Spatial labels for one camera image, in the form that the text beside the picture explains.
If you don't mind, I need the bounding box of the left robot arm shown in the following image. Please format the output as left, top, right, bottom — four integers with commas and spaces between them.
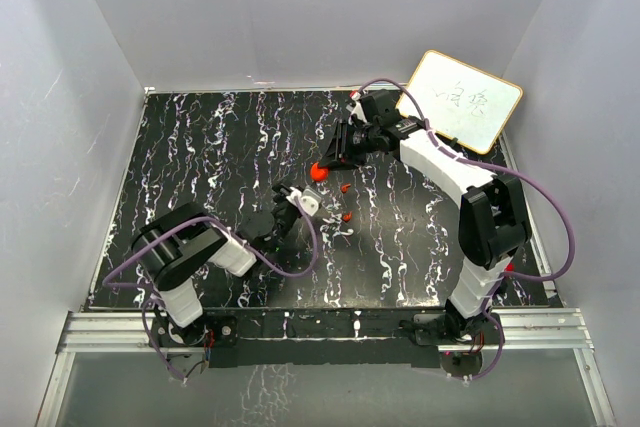
130, 183, 321, 346

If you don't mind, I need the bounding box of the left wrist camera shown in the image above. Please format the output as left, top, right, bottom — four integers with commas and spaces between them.
299, 187, 322, 217

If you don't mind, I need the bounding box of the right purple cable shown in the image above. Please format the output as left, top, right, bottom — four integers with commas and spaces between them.
357, 77, 579, 381

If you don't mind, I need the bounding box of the orange earbud charging case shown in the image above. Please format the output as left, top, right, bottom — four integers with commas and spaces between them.
310, 163, 330, 182

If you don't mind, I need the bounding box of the purple cable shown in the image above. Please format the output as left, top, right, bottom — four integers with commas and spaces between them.
357, 77, 579, 381
103, 211, 321, 383

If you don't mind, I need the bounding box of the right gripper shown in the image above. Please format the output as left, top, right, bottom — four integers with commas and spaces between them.
320, 120, 380, 172

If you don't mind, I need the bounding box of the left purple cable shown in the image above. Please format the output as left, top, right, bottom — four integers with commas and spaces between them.
103, 211, 321, 383

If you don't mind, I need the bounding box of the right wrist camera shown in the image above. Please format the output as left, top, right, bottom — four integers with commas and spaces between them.
347, 90, 366, 122

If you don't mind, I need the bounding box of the black base bar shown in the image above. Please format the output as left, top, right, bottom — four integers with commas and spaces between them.
148, 308, 500, 374

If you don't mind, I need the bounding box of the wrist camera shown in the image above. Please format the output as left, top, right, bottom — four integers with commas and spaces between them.
347, 90, 366, 122
299, 187, 322, 217

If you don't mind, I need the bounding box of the aluminium rail frame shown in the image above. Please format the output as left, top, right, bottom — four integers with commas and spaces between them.
34, 86, 616, 427

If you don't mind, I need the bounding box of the small whiteboard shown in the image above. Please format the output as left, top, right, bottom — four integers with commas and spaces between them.
397, 50, 523, 155

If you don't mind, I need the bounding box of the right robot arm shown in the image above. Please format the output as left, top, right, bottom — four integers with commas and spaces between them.
311, 90, 532, 344

